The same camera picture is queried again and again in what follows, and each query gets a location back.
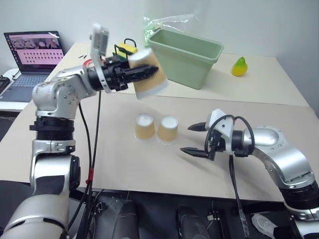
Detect open laptop computer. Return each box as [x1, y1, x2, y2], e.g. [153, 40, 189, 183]
[0, 30, 66, 103]

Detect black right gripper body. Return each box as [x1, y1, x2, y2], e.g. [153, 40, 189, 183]
[204, 129, 227, 161]

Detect black device beside laptop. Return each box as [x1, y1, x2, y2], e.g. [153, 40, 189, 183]
[0, 75, 10, 96]

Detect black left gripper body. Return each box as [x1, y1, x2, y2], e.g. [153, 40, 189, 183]
[101, 56, 130, 92]

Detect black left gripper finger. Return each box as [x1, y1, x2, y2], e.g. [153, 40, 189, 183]
[121, 64, 160, 83]

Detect clear plastic bag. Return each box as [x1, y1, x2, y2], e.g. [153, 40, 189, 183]
[143, 14, 200, 48]

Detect light green plastic bin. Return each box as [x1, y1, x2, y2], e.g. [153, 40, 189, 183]
[148, 28, 225, 90]

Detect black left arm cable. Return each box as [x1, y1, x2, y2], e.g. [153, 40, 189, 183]
[81, 90, 102, 239]
[66, 102, 92, 239]

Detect yellow green toy pear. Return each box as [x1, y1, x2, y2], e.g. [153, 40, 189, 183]
[231, 56, 248, 77]

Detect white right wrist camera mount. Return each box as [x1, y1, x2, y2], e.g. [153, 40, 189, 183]
[205, 108, 235, 140]

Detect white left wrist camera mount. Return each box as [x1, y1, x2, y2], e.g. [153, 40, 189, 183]
[89, 23, 112, 94]

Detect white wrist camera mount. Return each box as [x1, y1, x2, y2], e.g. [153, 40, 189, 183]
[89, 23, 112, 94]
[205, 108, 235, 140]

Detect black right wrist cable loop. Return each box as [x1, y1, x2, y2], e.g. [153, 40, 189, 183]
[204, 115, 255, 155]

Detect white crumpled object on floor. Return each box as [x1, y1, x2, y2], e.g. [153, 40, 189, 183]
[251, 213, 278, 238]

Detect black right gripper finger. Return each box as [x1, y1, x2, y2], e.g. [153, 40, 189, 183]
[187, 121, 208, 132]
[179, 146, 209, 158]

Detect brown ribbed paper cup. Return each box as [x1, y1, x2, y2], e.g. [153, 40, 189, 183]
[128, 48, 169, 101]
[134, 113, 156, 144]
[156, 115, 180, 146]

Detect yellow sponge in wire holder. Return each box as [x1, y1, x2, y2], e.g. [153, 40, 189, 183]
[112, 38, 139, 62]

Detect black hanging right arm cable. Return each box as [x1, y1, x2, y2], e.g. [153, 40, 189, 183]
[229, 154, 251, 239]

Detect dark rounded shape under table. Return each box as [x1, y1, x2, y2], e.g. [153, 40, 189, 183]
[94, 196, 140, 239]
[175, 205, 208, 239]

